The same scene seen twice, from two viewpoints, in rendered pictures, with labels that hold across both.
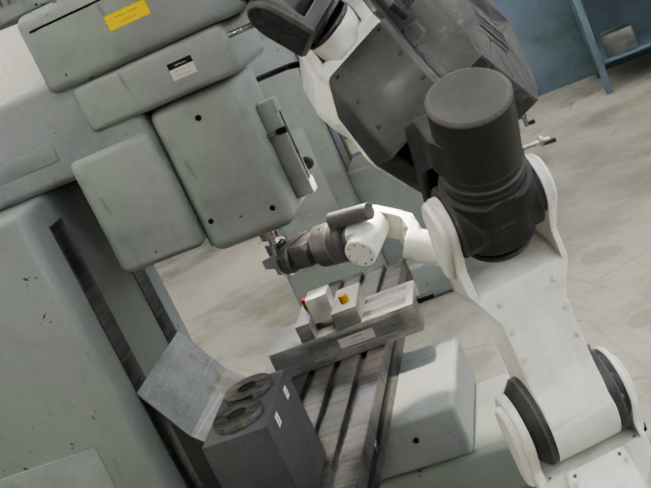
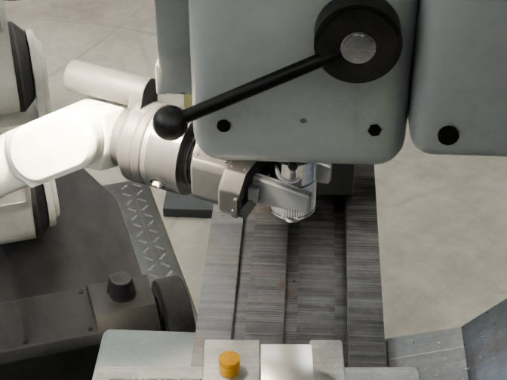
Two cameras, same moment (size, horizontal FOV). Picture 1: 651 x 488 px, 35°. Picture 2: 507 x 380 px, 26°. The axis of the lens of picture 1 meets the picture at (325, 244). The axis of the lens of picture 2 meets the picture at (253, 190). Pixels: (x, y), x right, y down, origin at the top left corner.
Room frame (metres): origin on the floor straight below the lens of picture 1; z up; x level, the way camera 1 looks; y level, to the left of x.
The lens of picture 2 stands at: (2.99, -0.14, 1.87)
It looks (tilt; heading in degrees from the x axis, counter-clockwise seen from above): 36 degrees down; 168
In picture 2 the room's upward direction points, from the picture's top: straight up
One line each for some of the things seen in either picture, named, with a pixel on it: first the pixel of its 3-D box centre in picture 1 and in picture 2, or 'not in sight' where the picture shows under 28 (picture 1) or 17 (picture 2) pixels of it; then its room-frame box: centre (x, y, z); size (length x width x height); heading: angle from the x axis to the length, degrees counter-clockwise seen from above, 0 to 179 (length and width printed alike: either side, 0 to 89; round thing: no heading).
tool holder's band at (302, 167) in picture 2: (275, 243); (293, 154); (2.12, 0.10, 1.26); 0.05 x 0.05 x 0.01
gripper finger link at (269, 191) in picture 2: not in sight; (279, 197); (2.14, 0.08, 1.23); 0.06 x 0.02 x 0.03; 53
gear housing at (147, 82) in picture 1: (171, 69); not in sight; (2.13, 0.14, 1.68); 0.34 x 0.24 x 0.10; 74
